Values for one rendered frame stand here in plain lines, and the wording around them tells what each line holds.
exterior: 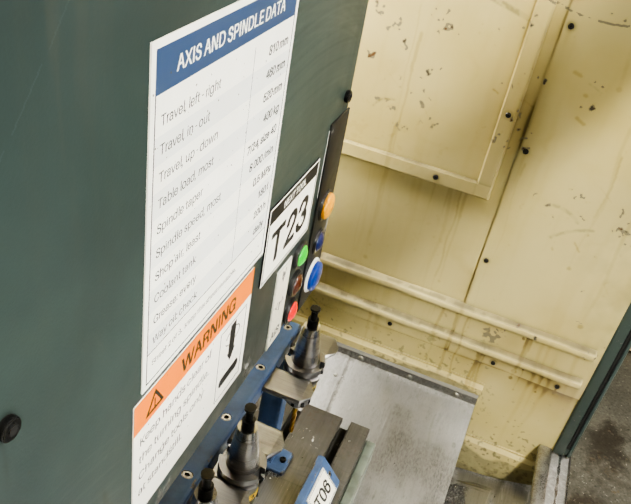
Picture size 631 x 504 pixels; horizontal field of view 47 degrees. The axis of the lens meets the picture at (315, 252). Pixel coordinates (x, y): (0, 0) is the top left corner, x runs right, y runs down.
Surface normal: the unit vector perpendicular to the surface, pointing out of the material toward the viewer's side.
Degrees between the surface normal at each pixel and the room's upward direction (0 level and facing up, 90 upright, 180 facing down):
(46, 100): 90
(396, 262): 90
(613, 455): 0
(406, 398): 24
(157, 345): 90
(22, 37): 90
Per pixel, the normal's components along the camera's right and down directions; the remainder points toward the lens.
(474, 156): -0.36, 0.49
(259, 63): 0.92, 0.33
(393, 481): 0.00, -0.54
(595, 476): 0.15, -0.81
